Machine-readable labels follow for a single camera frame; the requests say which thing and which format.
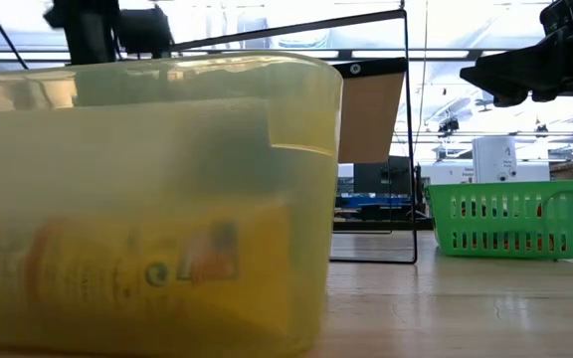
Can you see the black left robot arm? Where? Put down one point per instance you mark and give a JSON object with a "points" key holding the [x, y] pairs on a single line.
{"points": [[87, 30]]}

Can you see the yellow box with barcode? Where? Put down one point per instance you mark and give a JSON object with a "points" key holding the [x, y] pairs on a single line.
{"points": [[117, 278]]}

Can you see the wooden shelf with black frame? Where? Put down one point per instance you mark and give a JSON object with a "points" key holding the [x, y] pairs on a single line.
{"points": [[371, 119]]}

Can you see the white box device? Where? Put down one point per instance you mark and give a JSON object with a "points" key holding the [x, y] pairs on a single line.
{"points": [[494, 159]]}

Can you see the black monitor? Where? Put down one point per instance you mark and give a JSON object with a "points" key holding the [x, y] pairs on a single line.
{"points": [[381, 176]]}

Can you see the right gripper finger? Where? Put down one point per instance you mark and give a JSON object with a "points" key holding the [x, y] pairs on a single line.
{"points": [[515, 72]]}

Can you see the bright green plastic basket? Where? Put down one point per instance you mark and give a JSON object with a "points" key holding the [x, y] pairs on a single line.
{"points": [[510, 191]]}

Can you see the black ceiling spotlight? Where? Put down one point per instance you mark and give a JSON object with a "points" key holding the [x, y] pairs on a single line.
{"points": [[448, 125]]}

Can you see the blue table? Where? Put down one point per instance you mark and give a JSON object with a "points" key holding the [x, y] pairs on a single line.
{"points": [[376, 201]]}

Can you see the yellow translucent plastic bin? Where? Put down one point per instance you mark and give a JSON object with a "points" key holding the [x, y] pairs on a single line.
{"points": [[117, 149]]}

